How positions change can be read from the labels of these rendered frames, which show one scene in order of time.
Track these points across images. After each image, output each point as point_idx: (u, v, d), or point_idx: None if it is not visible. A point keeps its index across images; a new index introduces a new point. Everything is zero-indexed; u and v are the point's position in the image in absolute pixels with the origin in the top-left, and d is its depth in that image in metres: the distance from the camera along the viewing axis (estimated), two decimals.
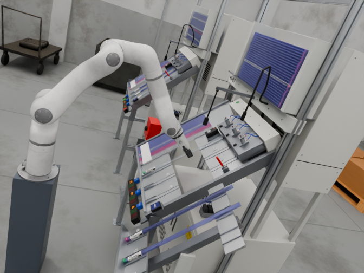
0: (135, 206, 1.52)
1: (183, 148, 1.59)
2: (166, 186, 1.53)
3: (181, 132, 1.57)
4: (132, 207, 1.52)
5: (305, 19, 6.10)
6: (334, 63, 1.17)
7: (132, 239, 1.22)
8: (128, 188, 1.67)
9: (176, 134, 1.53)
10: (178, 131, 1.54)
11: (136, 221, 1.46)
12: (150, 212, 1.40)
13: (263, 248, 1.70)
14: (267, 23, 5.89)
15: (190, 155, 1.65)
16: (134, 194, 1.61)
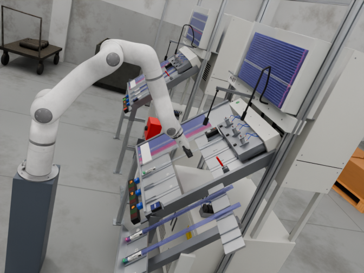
0: (135, 206, 1.52)
1: (183, 148, 1.59)
2: (166, 186, 1.53)
3: (181, 132, 1.57)
4: (132, 207, 1.52)
5: (305, 19, 6.10)
6: (334, 63, 1.17)
7: (132, 239, 1.22)
8: (128, 188, 1.67)
9: (176, 134, 1.53)
10: (178, 131, 1.54)
11: (136, 221, 1.46)
12: (150, 212, 1.40)
13: (263, 248, 1.70)
14: (267, 23, 5.89)
15: (190, 155, 1.65)
16: (134, 194, 1.61)
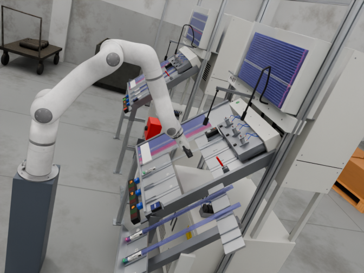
0: (135, 206, 1.52)
1: (183, 148, 1.59)
2: (166, 186, 1.53)
3: (181, 132, 1.57)
4: (132, 207, 1.52)
5: (305, 19, 6.10)
6: (334, 63, 1.17)
7: (132, 239, 1.22)
8: (128, 188, 1.67)
9: (176, 134, 1.53)
10: (178, 131, 1.54)
11: (136, 221, 1.46)
12: (150, 212, 1.40)
13: (263, 248, 1.70)
14: (267, 23, 5.89)
15: (190, 155, 1.65)
16: (134, 194, 1.61)
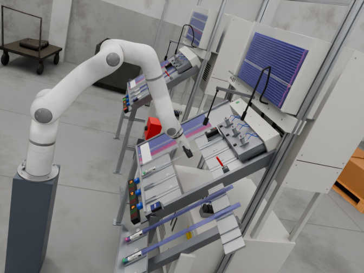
0: (135, 206, 1.52)
1: (183, 148, 1.58)
2: (166, 186, 1.53)
3: (181, 132, 1.57)
4: (132, 207, 1.52)
5: (305, 19, 6.10)
6: (334, 63, 1.17)
7: (132, 239, 1.22)
8: (128, 188, 1.67)
9: (176, 134, 1.53)
10: (178, 131, 1.54)
11: (136, 221, 1.46)
12: (150, 212, 1.40)
13: (263, 248, 1.70)
14: (267, 23, 5.89)
15: (190, 155, 1.65)
16: (134, 194, 1.61)
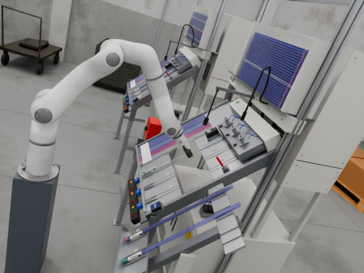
0: (135, 206, 1.52)
1: (183, 148, 1.58)
2: (166, 186, 1.53)
3: (181, 132, 1.57)
4: (132, 207, 1.52)
5: (305, 19, 6.10)
6: (334, 63, 1.17)
7: (132, 239, 1.22)
8: (128, 188, 1.67)
9: (176, 134, 1.53)
10: (178, 131, 1.54)
11: (136, 221, 1.46)
12: (150, 212, 1.40)
13: (263, 248, 1.70)
14: (267, 23, 5.89)
15: (190, 155, 1.65)
16: (134, 194, 1.61)
